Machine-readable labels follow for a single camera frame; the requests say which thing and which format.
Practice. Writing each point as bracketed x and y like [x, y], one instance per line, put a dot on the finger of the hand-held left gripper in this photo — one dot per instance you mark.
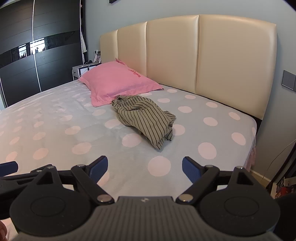
[8, 168]

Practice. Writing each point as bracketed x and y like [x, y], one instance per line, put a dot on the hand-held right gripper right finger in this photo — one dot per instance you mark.
[190, 169]

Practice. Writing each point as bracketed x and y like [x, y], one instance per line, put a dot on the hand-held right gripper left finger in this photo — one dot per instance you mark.
[99, 168]

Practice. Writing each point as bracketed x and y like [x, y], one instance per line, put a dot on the striped olive pants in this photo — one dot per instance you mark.
[141, 115]

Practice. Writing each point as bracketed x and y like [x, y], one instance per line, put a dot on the polka dot bed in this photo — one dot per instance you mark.
[69, 115]

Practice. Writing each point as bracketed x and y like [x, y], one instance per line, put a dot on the pink pillow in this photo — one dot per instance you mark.
[115, 81]

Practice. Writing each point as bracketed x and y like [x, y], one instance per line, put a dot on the stack of colourful boxes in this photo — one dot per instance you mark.
[283, 185]

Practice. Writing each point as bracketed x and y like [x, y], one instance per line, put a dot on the black sliding wardrobe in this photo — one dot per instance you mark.
[18, 74]

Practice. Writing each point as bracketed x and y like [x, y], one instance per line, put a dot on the white nightstand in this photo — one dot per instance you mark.
[76, 70]

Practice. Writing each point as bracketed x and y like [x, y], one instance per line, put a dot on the cream padded headboard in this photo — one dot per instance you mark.
[208, 58]

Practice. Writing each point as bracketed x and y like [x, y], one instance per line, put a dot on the small photo frame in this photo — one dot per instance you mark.
[97, 59]

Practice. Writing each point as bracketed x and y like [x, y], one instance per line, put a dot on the grey wall switch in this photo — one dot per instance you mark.
[289, 80]

